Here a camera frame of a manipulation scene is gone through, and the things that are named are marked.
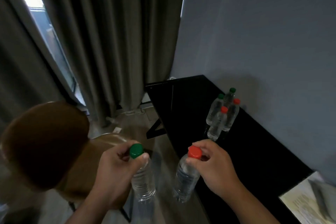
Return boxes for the person's left hand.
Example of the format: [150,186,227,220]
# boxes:
[97,140,150,209]

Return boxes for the person's right hand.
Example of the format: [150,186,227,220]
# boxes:
[186,139,241,197]

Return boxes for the green cap water bottle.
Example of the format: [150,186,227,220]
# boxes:
[206,93,225,126]
[129,143,156,203]
[224,87,237,109]

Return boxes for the red cap water bottle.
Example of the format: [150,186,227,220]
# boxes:
[223,98,241,132]
[207,106,228,142]
[173,145,203,203]

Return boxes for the person's left forearm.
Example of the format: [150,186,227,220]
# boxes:
[65,192,126,224]

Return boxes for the person's right forearm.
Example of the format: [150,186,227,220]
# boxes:
[223,182,280,224]

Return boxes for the black glossy table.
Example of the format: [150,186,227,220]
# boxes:
[144,75,314,224]

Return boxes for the white power strip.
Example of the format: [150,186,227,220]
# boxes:
[125,108,145,116]

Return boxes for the brown leather chair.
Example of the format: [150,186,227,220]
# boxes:
[0,101,132,222]

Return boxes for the white printed paper sheet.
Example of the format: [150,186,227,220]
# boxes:
[279,171,336,224]

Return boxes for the grey folded towel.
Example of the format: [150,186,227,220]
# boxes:
[308,179,336,221]

